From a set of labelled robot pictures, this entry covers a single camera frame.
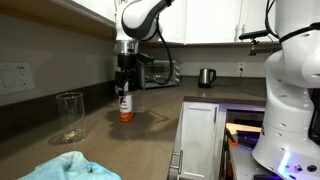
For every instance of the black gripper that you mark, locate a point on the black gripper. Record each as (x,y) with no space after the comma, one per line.
(126,65)

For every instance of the orange and white drink can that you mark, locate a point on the orange and white drink can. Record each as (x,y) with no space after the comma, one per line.
(126,108)

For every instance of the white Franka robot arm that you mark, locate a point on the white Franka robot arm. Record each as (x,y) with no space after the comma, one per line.
(290,116)

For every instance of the silver toaster oven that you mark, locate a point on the silver toaster oven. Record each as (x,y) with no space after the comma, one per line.
(163,74)

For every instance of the clear drinking glass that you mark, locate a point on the clear drinking glass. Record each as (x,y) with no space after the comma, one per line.
(70,116)

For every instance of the steel electric kettle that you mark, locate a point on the steel electric kettle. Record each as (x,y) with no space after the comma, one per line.
(206,78)

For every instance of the light blue cloth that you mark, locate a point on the light blue cloth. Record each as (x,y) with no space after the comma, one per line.
(70,166)

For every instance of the white upper kitchen cabinets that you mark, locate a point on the white upper kitchen cabinets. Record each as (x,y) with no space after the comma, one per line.
(206,20)

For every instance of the wooden board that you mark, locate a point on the wooden board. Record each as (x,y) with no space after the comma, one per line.
(243,127)

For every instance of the white perforated robot table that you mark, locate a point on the white perforated robot table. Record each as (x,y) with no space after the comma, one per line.
(246,160)

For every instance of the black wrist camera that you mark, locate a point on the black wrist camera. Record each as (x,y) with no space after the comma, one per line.
(146,57)

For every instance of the white wall outlet plate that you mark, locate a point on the white wall outlet plate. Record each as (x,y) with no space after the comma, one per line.
(16,78)

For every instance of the small white wall outlet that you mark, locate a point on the small white wall outlet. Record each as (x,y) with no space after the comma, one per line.
(241,67)

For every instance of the black stereo camera on stand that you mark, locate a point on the black stereo camera on stand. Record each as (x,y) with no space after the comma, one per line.
(255,35)

